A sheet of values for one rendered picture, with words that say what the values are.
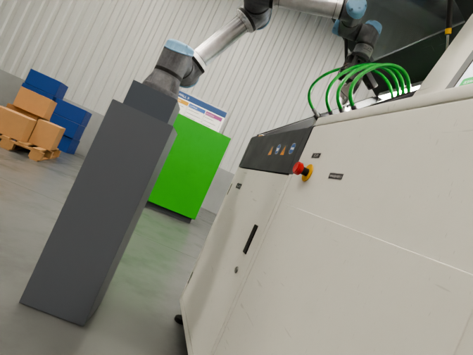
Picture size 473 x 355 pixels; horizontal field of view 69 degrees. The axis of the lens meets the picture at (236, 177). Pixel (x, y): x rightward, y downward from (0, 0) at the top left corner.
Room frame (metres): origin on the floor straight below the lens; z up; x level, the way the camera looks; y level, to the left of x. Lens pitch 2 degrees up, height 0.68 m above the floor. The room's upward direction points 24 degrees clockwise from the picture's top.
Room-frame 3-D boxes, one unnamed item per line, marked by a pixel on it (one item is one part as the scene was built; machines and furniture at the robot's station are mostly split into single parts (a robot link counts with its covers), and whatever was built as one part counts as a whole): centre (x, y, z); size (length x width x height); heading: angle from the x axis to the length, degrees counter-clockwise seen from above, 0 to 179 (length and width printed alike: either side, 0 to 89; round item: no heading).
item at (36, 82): (6.76, 3.84, 0.61); 1.26 x 0.48 x 1.22; 96
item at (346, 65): (1.41, -0.27, 1.34); 0.09 x 0.08 x 0.12; 104
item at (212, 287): (1.37, -0.07, 0.44); 0.65 x 0.02 x 0.68; 14
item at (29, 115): (4.72, 2.91, 0.39); 1.20 x 0.85 x 0.79; 18
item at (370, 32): (1.42, -0.27, 1.50); 0.09 x 0.08 x 0.11; 83
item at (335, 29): (1.41, -0.17, 1.50); 0.11 x 0.11 x 0.08; 83
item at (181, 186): (4.98, 0.85, 0.65); 0.95 x 0.86 x 1.30; 104
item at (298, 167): (0.93, -0.15, 0.80); 0.05 x 0.04 x 0.05; 14
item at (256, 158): (1.37, -0.09, 0.87); 0.62 x 0.04 x 0.16; 14
